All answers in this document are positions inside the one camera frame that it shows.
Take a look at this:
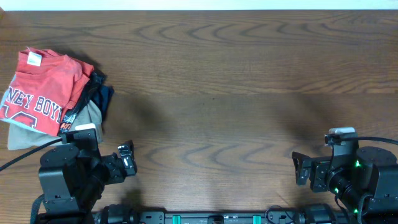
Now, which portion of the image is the black shirt with orange print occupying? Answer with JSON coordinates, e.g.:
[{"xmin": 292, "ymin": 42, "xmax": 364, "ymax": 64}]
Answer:
[{"xmin": 58, "ymin": 71, "xmax": 106, "ymax": 134}]

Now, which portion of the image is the beige folded shirt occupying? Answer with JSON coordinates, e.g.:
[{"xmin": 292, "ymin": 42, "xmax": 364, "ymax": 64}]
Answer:
[{"xmin": 7, "ymin": 101, "xmax": 102, "ymax": 151}]

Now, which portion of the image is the navy blue folded garment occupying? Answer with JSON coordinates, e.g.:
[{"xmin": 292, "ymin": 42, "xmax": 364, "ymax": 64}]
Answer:
[{"xmin": 91, "ymin": 85, "xmax": 114, "ymax": 121}]

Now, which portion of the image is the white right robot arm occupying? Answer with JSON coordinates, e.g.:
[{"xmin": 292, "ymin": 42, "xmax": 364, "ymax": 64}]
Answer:
[{"xmin": 292, "ymin": 146, "xmax": 397, "ymax": 224}]

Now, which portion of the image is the light blue folded shirt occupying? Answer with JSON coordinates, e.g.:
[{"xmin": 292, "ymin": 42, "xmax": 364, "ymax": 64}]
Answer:
[{"xmin": 1, "ymin": 74, "xmax": 45, "ymax": 134}]

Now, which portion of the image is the orange red t-shirt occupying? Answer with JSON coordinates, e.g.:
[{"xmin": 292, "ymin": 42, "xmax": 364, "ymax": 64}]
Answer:
[{"xmin": 15, "ymin": 47, "xmax": 94, "ymax": 136}]

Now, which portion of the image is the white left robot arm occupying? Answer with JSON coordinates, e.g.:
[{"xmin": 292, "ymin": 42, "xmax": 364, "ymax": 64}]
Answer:
[{"xmin": 30, "ymin": 141, "xmax": 139, "ymax": 224}]

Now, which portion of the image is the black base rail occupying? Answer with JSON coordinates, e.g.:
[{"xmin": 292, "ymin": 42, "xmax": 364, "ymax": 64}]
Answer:
[{"xmin": 93, "ymin": 204, "xmax": 349, "ymax": 224}]

